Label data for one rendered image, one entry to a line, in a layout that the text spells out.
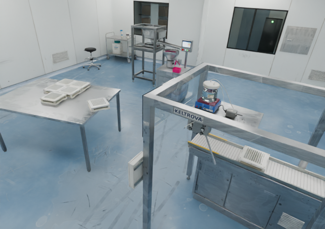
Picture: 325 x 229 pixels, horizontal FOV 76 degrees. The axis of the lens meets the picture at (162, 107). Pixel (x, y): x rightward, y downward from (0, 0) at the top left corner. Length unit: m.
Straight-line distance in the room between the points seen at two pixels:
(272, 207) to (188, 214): 0.90
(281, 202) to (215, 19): 5.61
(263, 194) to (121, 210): 1.54
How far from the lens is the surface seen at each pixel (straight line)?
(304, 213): 2.46
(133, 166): 1.65
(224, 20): 6.96
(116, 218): 2.69
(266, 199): 2.44
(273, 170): 2.31
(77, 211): 2.83
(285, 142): 1.18
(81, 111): 2.94
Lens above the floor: 2.22
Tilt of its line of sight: 28 degrees down
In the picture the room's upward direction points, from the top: 3 degrees clockwise
